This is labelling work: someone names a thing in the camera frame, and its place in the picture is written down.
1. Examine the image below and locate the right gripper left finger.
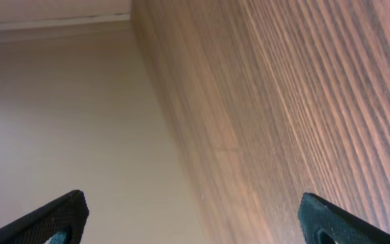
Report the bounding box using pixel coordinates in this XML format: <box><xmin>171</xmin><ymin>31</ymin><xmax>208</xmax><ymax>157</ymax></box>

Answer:
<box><xmin>0</xmin><ymin>190</ymin><xmax>89</xmax><ymax>244</ymax></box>

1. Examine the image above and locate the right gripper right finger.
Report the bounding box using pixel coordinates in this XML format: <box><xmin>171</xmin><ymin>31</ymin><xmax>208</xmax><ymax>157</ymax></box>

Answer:
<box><xmin>298</xmin><ymin>192</ymin><xmax>390</xmax><ymax>244</ymax></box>

